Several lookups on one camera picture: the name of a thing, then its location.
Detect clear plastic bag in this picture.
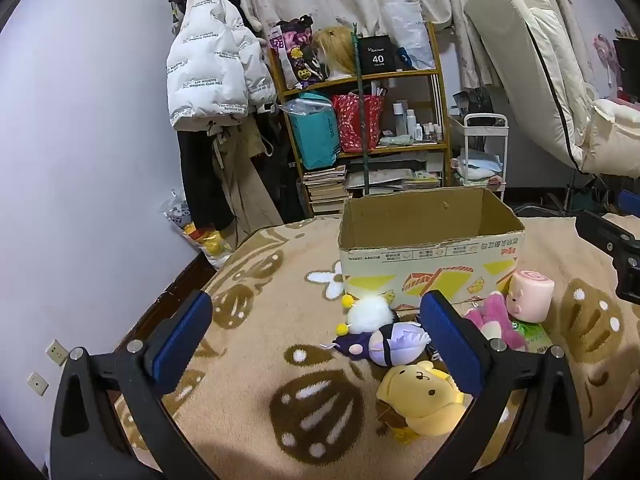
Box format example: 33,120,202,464
382,0,436,72

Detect cream mattress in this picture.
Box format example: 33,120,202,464
464,0,640,178

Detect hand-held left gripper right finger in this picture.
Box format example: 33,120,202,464
419,290,596,480

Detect pink bear plush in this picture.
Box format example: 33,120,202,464
462,292,528,353

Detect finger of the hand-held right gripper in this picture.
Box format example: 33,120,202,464
575,210,640,257

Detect black box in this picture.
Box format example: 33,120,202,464
356,35,397,75

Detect plastic bag of toys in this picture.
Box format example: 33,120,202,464
162,190,236,268

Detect printed cardboard box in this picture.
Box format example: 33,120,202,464
337,186,527,311

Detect stack of books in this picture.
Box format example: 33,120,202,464
301,165,351,216

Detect red patterned bag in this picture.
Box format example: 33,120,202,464
331,92,386,153

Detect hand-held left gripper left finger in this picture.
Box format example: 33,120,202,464
50,290,216,480

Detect pink swirl roll plush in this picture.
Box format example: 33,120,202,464
505,268,556,322

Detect purple doll plush white hair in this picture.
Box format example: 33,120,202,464
320,321,432,367

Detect cream quilted pillow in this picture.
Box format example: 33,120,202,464
575,100,640,178

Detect blonde wig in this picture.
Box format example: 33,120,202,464
312,27,358,81

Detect white round plush yellow balls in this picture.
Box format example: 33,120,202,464
336,294,401,336

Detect clear zip bag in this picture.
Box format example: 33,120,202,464
280,97,333,116

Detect pile of papers and magazines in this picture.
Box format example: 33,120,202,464
345,152,446,196

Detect purple printed bag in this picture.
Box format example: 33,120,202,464
270,16,326,92

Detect teal bag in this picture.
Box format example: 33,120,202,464
287,92,341,171

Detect group of cosmetic bottles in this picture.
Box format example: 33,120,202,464
392,102,443,142

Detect yellow bear plush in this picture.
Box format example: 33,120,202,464
375,359,473,445

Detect white puffer jacket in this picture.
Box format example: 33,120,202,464
166,0,277,132

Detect khaki garment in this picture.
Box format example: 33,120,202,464
210,122,286,251

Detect wooden shelf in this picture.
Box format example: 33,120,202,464
267,22,453,218

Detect black hanging garment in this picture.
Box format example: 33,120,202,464
177,130,236,231

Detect green pole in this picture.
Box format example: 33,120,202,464
350,22,373,196

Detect black tote bag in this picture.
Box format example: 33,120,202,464
255,105,306,221

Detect green tissue packet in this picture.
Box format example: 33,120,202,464
515,321,553,356

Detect white trolley cart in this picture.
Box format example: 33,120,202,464
450,112,510,206

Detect light blue folded cloth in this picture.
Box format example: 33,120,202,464
452,155,503,183

